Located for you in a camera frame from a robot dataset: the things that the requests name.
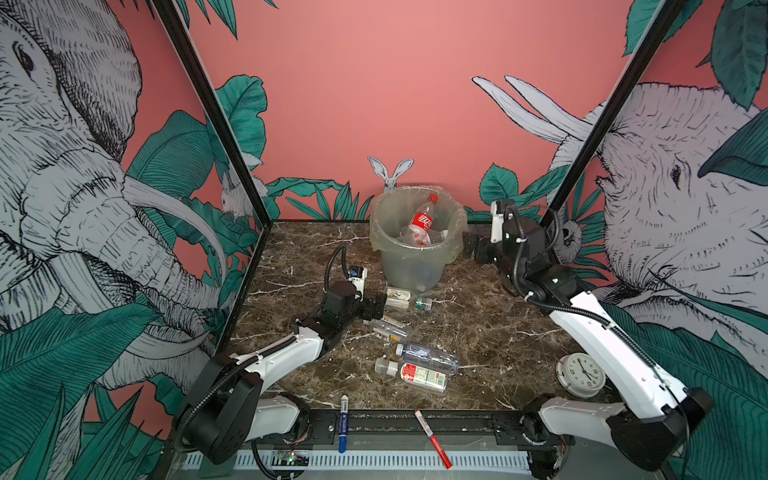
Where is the red cola label bottle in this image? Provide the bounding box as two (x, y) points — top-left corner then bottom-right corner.
(400, 194), (439, 247)

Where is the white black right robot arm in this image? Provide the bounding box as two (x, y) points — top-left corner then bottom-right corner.
(464, 200), (714, 471)

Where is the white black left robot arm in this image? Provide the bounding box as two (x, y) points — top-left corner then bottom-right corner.
(173, 280), (386, 464)

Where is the translucent grey waste bin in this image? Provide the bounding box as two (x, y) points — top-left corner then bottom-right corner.
(368, 185), (471, 295)

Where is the clear plastic bin liner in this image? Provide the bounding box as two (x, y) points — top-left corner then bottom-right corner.
(368, 185), (468, 265)

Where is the orange label clear bottle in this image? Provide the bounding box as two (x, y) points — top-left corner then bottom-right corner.
(363, 316), (412, 344)

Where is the small bird label bottle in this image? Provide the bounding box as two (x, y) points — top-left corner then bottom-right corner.
(385, 287), (433, 311)

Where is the crushed clear bottle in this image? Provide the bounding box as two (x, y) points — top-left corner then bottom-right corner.
(395, 343), (460, 376)

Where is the blue marker pen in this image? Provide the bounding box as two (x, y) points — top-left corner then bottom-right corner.
(338, 394), (349, 454)

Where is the red green label bottle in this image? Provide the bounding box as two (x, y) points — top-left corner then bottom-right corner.
(374, 358), (447, 393)

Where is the white round clock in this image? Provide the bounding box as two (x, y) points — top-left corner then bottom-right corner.
(556, 353), (607, 399)

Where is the green circuit board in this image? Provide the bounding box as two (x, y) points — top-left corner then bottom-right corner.
(272, 450), (311, 469)

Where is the red marker pen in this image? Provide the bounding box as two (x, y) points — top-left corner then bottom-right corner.
(414, 409), (453, 470)

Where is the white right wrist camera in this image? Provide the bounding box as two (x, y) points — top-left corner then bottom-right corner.
(490, 200), (505, 244)

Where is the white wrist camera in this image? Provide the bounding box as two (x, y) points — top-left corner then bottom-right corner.
(348, 265), (368, 295)
(490, 200), (505, 244)

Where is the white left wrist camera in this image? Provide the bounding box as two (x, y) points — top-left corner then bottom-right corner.
(348, 265), (368, 295)

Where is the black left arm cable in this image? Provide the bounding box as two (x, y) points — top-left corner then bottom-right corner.
(323, 244), (352, 295)

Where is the black front mounting rail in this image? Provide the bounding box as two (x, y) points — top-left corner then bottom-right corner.
(303, 409), (571, 449)

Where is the white slotted cable duct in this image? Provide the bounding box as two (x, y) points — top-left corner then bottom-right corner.
(179, 449), (532, 474)

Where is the black right frame post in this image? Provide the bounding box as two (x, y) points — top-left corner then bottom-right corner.
(540, 0), (686, 229)

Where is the black frame post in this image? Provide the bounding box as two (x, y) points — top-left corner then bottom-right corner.
(540, 0), (686, 229)
(152, 0), (272, 230)

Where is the black left frame post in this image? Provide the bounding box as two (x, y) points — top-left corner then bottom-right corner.
(152, 0), (272, 230)

